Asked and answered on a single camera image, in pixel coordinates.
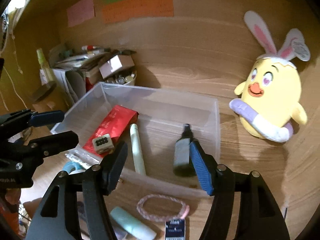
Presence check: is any white pen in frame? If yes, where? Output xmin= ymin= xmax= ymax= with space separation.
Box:
xmin=65 ymin=151 xmax=100 ymax=170

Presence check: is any small white dice eraser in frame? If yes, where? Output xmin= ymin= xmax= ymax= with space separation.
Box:
xmin=92 ymin=134 xmax=114 ymax=154

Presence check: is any red paper packet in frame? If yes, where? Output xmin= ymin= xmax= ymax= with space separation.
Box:
xmin=82 ymin=105 xmax=139 ymax=157

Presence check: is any pink braided hair tie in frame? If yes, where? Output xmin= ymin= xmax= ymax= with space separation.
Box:
xmin=136 ymin=193 xmax=190 ymax=222

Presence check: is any mint green tube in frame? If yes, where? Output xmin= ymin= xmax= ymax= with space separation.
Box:
xmin=110 ymin=206 xmax=157 ymax=240

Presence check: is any blue Max staples box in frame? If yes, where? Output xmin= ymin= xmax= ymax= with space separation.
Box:
xmin=164 ymin=219 xmax=185 ymax=240

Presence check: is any dark green spray bottle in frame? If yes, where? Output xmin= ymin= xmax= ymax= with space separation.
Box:
xmin=173 ymin=124 xmax=196 ymax=177

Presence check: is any pale green cosmetic tube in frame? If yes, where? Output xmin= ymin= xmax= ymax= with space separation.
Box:
xmin=130 ymin=124 xmax=146 ymax=176

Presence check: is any person's left hand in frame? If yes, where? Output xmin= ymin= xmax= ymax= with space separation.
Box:
xmin=5 ymin=189 xmax=21 ymax=205

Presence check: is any brown jar with dark lid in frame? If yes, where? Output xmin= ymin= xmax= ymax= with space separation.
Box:
xmin=32 ymin=81 xmax=68 ymax=113

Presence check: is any yellow-green spray bottle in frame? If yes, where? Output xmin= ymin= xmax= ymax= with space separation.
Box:
xmin=36 ymin=48 xmax=56 ymax=82

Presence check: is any stack of papers and books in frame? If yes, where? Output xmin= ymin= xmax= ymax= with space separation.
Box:
xmin=40 ymin=44 xmax=111 ymax=104

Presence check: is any red and white marker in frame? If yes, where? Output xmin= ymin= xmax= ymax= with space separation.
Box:
xmin=81 ymin=45 xmax=101 ymax=51

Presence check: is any white bowl of trinkets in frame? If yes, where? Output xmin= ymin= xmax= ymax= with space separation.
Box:
xmin=104 ymin=72 xmax=137 ymax=86

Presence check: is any small white cardboard box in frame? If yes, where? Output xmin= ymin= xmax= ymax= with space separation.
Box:
xmin=99 ymin=55 xmax=135 ymax=79

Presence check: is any yellow chick bunny plush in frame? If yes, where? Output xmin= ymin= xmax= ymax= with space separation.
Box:
xmin=229 ymin=11 xmax=310 ymax=143

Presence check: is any pink sticky note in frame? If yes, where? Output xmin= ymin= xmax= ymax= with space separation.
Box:
xmin=67 ymin=0 xmax=95 ymax=27

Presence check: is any clear plastic storage bin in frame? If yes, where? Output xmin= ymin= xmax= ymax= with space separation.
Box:
xmin=52 ymin=82 xmax=220 ymax=198

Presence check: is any orange sticky note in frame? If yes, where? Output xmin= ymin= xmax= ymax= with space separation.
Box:
xmin=102 ymin=0 xmax=174 ymax=23

